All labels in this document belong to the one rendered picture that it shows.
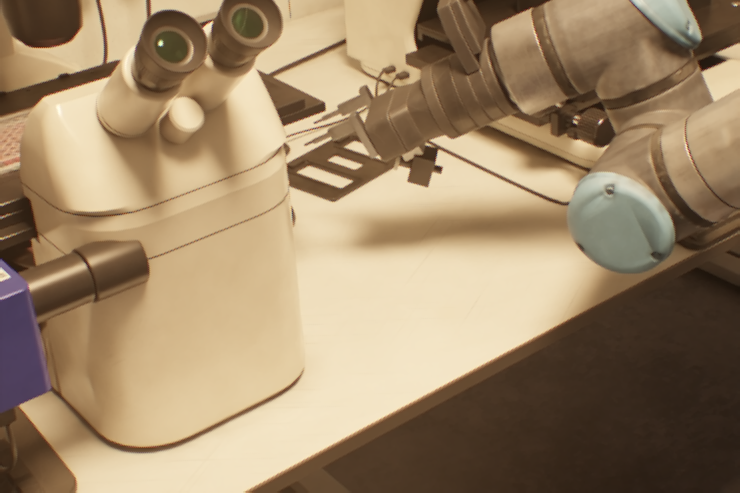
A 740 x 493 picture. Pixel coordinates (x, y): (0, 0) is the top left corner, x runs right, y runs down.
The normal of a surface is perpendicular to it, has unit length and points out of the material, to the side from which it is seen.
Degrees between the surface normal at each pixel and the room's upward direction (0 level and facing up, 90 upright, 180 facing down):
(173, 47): 51
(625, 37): 83
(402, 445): 0
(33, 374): 90
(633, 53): 82
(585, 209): 93
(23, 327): 90
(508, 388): 0
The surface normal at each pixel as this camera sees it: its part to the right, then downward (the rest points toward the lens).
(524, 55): -0.37, 0.04
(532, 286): -0.07, -0.87
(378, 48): -0.79, 0.34
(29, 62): 0.60, 0.35
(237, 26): 0.28, -0.22
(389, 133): -0.15, 0.49
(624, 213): -0.50, 0.50
